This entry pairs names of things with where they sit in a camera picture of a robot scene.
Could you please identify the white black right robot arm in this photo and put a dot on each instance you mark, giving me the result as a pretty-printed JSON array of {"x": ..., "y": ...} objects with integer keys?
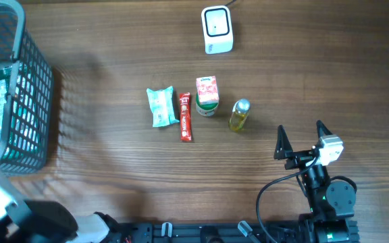
[{"x": 331, "y": 199}]

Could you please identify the white barcode scanner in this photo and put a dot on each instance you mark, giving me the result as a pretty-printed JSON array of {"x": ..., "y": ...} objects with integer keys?
[{"x": 217, "y": 29}]

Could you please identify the dark grey plastic shopping basket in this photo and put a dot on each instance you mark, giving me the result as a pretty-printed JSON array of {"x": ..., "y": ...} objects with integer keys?
[{"x": 26, "y": 92}]

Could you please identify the green lidded small jar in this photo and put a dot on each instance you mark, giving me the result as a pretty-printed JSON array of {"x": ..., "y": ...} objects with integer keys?
[{"x": 206, "y": 110}]

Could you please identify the yellow dish soap bottle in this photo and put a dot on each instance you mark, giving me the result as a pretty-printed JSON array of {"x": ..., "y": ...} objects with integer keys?
[{"x": 239, "y": 114}]

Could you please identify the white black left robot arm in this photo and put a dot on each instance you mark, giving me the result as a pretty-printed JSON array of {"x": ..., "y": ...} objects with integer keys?
[{"x": 27, "y": 220}]

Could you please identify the green gloves package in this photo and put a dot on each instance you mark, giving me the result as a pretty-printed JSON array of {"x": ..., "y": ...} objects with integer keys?
[{"x": 21, "y": 111}]

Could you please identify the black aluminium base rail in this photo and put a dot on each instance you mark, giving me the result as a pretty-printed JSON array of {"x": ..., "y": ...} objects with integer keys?
[{"x": 280, "y": 231}]

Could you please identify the teal wet wipes pack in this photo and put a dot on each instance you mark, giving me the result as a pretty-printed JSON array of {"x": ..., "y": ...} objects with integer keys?
[{"x": 162, "y": 107}]

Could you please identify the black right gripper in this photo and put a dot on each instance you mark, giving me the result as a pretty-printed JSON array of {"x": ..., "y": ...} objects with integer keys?
[{"x": 300, "y": 157}]

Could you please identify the red coffee stick sachet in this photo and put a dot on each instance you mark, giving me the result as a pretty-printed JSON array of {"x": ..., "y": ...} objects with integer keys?
[{"x": 185, "y": 120}]

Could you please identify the red white tissue box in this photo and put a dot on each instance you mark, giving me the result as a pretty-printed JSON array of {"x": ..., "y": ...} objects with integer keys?
[{"x": 207, "y": 90}]

